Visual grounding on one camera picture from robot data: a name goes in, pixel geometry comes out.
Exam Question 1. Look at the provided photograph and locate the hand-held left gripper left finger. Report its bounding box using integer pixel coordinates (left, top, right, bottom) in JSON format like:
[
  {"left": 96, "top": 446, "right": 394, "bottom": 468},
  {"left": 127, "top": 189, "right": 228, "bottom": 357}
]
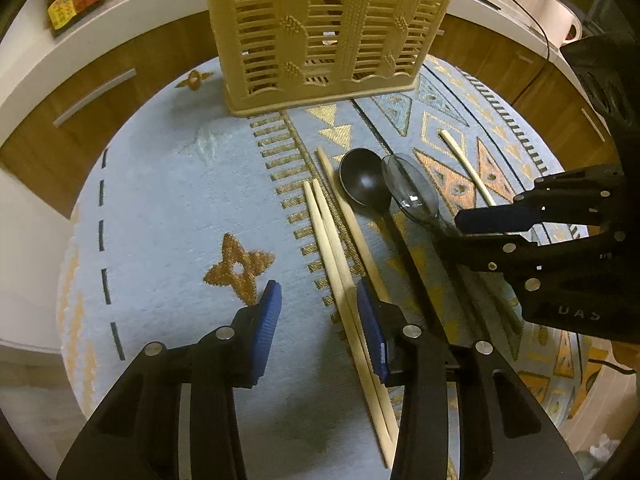
[{"left": 57, "top": 280, "right": 283, "bottom": 480}]

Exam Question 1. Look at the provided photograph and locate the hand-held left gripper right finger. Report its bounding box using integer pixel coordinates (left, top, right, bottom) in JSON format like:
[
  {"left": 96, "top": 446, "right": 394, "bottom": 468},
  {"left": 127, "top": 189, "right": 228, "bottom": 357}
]
[{"left": 356, "top": 279, "right": 583, "bottom": 480}]

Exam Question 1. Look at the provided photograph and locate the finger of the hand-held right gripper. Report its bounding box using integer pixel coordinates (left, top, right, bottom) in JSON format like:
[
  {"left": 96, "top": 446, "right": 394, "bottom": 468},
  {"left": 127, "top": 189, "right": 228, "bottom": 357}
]
[
  {"left": 433, "top": 226, "right": 552, "bottom": 302},
  {"left": 454, "top": 164, "right": 627, "bottom": 235}
]

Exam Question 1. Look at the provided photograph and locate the clear plastic spoon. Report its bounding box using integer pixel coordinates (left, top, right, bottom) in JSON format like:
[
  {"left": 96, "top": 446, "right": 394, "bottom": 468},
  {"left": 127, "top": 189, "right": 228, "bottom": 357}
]
[{"left": 381, "top": 154, "right": 493, "bottom": 346}]

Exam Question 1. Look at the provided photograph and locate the beige slatted utensil holder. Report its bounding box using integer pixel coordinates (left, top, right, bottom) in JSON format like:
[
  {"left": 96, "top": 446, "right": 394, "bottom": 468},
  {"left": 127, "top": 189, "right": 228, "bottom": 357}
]
[{"left": 199, "top": 0, "right": 460, "bottom": 117}]

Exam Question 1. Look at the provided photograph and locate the wooden chopstick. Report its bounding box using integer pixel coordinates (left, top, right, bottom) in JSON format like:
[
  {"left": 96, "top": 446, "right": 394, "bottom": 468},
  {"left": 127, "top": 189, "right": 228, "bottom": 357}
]
[
  {"left": 312, "top": 179, "right": 400, "bottom": 457},
  {"left": 316, "top": 146, "right": 393, "bottom": 306},
  {"left": 302, "top": 181, "right": 391, "bottom": 470},
  {"left": 439, "top": 129, "right": 523, "bottom": 333}
]

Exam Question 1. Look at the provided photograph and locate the black spoon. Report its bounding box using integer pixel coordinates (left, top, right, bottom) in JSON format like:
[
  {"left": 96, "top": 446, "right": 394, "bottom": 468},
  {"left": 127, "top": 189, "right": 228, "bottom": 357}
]
[{"left": 339, "top": 148, "right": 453, "bottom": 356}]

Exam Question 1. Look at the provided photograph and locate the light blue patterned rug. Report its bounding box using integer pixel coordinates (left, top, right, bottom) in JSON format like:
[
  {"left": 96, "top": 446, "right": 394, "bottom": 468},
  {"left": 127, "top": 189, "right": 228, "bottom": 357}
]
[{"left": 55, "top": 52, "right": 623, "bottom": 480}]

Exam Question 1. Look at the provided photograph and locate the white paper towel roll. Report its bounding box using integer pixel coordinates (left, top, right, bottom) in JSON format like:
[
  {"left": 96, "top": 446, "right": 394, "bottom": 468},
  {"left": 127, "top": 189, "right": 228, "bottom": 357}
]
[{"left": 539, "top": 0, "right": 584, "bottom": 45}]

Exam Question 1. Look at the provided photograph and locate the wooden cabinet with white top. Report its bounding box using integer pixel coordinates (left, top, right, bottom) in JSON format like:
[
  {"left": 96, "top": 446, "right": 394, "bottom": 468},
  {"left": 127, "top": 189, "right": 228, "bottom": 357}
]
[{"left": 0, "top": 0, "right": 621, "bottom": 221}]

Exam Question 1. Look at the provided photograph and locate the silver drawer handle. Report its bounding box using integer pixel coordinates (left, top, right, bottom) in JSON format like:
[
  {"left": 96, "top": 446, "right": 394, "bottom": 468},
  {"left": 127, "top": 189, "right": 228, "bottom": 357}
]
[
  {"left": 52, "top": 68, "right": 137, "bottom": 129},
  {"left": 580, "top": 107, "right": 609, "bottom": 142}
]

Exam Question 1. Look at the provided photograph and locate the black cable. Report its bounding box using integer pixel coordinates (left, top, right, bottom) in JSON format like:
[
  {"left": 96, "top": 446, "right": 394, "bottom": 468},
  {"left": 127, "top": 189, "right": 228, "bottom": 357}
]
[{"left": 492, "top": 0, "right": 553, "bottom": 106}]

